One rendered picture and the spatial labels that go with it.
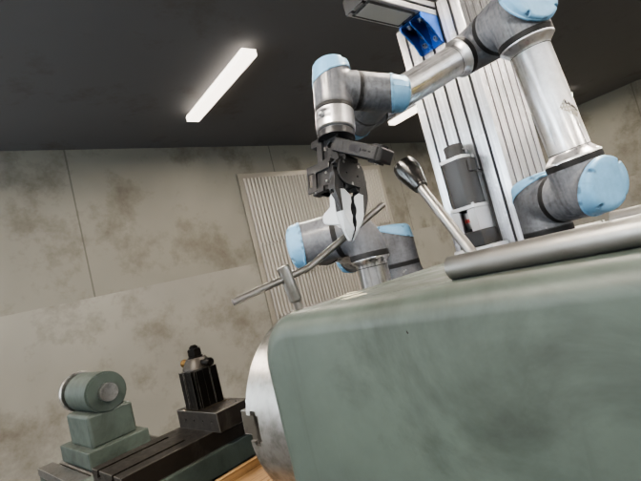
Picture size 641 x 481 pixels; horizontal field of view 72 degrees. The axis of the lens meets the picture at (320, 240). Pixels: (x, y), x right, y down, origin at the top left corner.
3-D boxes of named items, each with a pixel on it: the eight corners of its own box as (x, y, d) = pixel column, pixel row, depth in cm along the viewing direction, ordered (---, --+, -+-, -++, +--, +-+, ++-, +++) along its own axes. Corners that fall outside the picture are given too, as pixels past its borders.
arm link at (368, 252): (382, 201, 113) (432, 392, 108) (342, 213, 117) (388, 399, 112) (373, 197, 103) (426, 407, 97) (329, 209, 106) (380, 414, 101)
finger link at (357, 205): (342, 248, 83) (339, 201, 85) (367, 241, 79) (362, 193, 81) (331, 246, 80) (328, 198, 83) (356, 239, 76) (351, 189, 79)
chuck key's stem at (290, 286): (304, 332, 73) (279, 268, 72) (299, 330, 75) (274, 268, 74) (316, 326, 74) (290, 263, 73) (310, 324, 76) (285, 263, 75)
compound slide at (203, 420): (252, 416, 115) (248, 397, 116) (219, 433, 108) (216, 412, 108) (211, 413, 129) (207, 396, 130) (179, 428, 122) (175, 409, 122)
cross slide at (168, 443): (275, 417, 125) (271, 402, 125) (124, 500, 94) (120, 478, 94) (238, 414, 137) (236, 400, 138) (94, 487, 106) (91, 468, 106)
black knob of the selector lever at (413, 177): (437, 188, 54) (426, 152, 54) (423, 189, 52) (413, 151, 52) (409, 198, 57) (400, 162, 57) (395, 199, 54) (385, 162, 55)
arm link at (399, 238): (417, 258, 141) (406, 217, 141) (377, 268, 145) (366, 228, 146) (421, 256, 152) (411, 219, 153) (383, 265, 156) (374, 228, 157)
